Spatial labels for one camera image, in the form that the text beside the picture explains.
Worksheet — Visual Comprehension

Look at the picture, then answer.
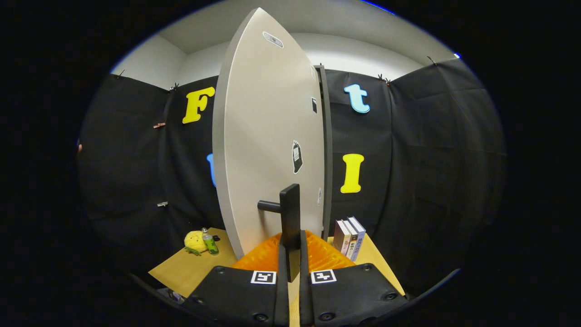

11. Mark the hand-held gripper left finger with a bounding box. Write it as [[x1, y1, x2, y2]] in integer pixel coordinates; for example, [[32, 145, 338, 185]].
[[184, 232, 290, 327]]

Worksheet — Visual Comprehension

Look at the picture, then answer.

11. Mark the brown cover book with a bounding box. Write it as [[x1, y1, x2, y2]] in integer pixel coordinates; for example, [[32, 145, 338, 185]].
[[333, 220, 351, 256]]

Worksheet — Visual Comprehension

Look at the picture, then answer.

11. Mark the black backdrop cloth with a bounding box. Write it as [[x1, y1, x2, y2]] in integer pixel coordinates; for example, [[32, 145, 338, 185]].
[[77, 57, 507, 296]]

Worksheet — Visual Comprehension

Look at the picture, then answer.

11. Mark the yellow plush toy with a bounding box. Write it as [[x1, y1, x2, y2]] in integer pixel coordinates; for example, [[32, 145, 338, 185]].
[[184, 230, 210, 256]]

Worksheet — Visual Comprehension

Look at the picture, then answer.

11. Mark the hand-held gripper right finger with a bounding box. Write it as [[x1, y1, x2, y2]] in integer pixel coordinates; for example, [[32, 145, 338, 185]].
[[300, 230, 409, 327]]

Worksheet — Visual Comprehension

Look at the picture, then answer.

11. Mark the green bottle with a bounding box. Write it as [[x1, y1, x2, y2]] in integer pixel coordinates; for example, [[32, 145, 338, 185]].
[[202, 228, 219, 255]]

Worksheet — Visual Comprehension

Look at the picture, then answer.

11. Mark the black door handle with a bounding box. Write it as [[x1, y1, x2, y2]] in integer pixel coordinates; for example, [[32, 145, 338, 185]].
[[257, 183, 301, 283]]

